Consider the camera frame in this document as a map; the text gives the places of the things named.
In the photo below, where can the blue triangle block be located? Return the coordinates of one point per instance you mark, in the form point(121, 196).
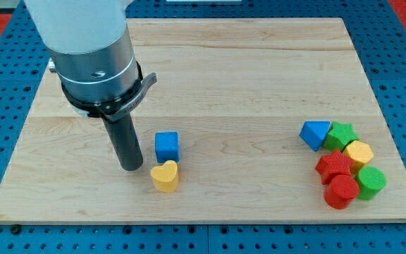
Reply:
point(314, 133)

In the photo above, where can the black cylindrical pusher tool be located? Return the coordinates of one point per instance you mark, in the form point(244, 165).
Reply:
point(125, 143)

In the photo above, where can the black clamp with metal lever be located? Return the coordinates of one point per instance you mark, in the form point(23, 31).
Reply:
point(118, 102)

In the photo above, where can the green star block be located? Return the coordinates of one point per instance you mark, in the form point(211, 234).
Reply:
point(339, 136)

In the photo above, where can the blue cube block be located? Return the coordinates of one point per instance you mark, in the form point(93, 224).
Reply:
point(166, 146)

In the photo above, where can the red star block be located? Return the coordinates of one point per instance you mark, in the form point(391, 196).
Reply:
point(333, 165)

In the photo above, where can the yellow heart block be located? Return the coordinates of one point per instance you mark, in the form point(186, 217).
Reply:
point(165, 178)

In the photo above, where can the red cylinder block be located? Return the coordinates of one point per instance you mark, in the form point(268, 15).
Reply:
point(341, 191)

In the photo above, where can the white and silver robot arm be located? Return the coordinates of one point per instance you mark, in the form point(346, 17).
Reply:
point(89, 43)

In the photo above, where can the yellow hexagon block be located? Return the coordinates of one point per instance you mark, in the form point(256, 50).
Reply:
point(361, 153)

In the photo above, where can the wooden board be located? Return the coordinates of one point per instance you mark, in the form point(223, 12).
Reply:
point(237, 92)

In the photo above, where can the green cylinder block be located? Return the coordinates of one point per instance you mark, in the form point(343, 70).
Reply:
point(371, 181)

